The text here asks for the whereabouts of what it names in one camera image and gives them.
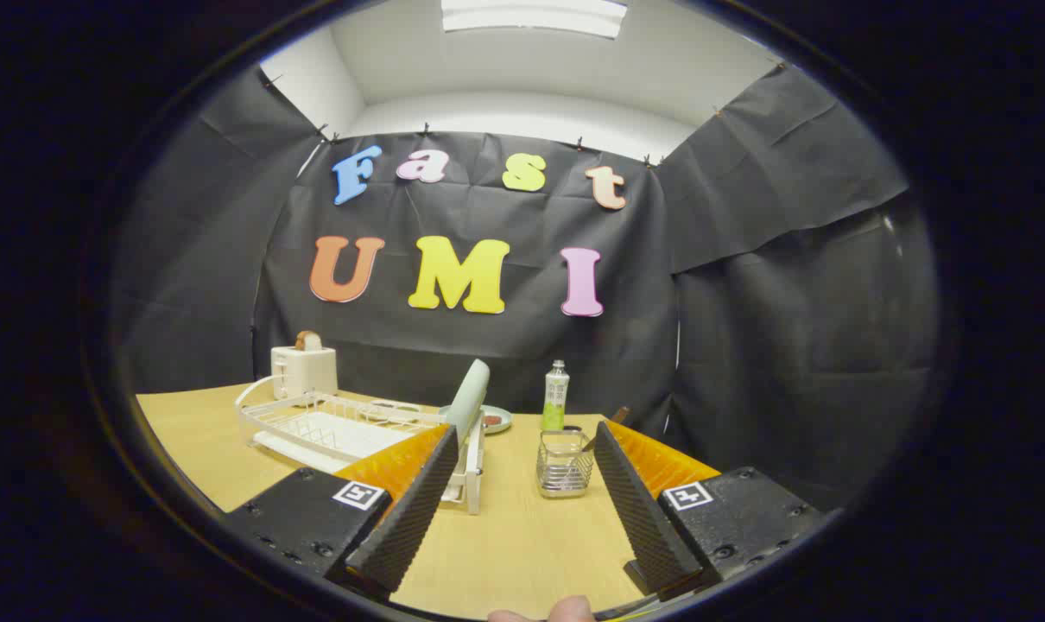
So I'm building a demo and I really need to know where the pale green plate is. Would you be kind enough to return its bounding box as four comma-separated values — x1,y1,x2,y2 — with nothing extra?
445,359,491,446

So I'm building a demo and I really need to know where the brown wooden handle spoon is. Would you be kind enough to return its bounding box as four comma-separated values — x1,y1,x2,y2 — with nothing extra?
583,407,630,450

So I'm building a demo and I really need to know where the green drink bottle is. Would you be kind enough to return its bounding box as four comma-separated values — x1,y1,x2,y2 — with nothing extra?
541,360,571,432

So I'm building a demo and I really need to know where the ceiling light panel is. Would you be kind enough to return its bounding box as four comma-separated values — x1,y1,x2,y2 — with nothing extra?
440,0,629,40

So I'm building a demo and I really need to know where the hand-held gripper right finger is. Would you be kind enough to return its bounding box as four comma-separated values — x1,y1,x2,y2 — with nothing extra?
593,421,826,601

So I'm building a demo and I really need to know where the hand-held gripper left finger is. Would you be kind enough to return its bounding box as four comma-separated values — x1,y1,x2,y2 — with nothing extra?
220,423,460,601

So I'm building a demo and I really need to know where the white wire dish rack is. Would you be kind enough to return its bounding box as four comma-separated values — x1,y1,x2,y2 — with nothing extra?
235,374,487,516

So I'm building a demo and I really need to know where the white drain tray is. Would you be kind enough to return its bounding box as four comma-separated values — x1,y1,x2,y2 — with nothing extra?
253,411,420,472

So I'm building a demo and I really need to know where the pale green meat dish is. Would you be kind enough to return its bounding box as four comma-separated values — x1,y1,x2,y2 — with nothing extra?
439,404,513,435

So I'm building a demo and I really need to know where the metal wire basket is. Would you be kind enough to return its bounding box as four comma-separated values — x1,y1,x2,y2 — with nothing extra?
536,428,594,499

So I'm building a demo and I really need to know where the cream toaster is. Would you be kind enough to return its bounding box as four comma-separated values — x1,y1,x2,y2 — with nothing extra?
270,346,339,400

